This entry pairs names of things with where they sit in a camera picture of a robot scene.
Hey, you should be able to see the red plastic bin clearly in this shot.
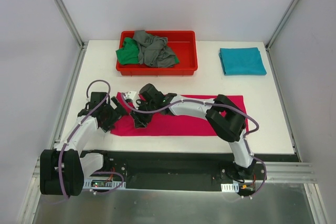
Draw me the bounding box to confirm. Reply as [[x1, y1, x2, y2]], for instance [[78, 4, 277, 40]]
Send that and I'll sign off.
[[115, 30, 198, 76]]

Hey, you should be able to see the left white cable duct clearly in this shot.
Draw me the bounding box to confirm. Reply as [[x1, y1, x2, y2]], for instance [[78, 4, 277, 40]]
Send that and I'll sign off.
[[83, 179, 126, 190]]

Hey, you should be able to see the left aluminium frame post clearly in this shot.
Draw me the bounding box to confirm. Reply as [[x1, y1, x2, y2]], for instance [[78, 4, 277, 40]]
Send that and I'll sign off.
[[39, 0, 89, 50]]

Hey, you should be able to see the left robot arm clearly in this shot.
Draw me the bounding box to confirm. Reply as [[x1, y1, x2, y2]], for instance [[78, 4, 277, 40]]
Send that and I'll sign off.
[[40, 92, 127, 198]]

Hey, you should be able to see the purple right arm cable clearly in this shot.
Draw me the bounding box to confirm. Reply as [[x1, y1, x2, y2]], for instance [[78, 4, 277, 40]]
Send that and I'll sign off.
[[120, 91, 268, 204]]

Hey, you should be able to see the magenta t shirt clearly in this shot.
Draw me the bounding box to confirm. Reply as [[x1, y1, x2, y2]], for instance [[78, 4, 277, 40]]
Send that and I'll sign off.
[[110, 95, 246, 136]]

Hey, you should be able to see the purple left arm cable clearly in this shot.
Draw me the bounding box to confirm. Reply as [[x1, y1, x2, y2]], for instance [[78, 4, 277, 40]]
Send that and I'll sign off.
[[41, 79, 125, 205]]

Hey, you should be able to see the right white cable duct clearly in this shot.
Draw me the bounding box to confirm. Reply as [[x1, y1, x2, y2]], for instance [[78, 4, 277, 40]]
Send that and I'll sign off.
[[220, 183, 239, 193]]

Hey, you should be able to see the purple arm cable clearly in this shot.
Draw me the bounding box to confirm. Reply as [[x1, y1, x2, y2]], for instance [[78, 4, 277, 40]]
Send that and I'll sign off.
[[41, 79, 125, 205], [120, 91, 268, 204]]

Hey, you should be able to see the grey t shirt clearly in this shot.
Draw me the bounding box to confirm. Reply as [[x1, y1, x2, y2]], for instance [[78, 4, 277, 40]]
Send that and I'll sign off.
[[132, 30, 180, 68]]

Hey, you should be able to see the white cable duct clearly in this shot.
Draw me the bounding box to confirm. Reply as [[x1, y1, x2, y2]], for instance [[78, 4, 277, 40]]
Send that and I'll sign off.
[[83, 179, 126, 190], [220, 183, 239, 193]]

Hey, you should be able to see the aluminium frame post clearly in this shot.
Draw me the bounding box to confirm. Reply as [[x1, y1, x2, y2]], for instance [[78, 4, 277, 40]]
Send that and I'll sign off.
[[39, 0, 89, 50], [265, 0, 300, 51]]

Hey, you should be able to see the folded teal t shirt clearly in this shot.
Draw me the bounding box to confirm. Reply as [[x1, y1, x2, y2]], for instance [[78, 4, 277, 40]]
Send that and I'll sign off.
[[219, 47, 267, 76]]

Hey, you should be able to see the aluminium front rail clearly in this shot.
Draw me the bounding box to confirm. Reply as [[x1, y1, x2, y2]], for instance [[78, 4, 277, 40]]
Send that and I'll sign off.
[[33, 156, 318, 183]]

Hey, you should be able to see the green t shirt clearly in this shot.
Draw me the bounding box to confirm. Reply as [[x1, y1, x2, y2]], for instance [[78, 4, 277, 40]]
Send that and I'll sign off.
[[116, 37, 139, 65]]

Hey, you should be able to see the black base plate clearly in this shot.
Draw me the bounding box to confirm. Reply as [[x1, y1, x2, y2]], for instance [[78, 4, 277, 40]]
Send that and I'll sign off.
[[51, 148, 267, 192]]

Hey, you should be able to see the right aluminium frame post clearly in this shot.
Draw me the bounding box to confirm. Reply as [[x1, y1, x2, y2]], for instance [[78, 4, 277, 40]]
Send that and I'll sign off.
[[265, 0, 300, 51]]

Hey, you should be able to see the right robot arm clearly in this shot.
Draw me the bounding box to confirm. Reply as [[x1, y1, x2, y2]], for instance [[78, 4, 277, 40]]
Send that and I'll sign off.
[[123, 83, 256, 179]]

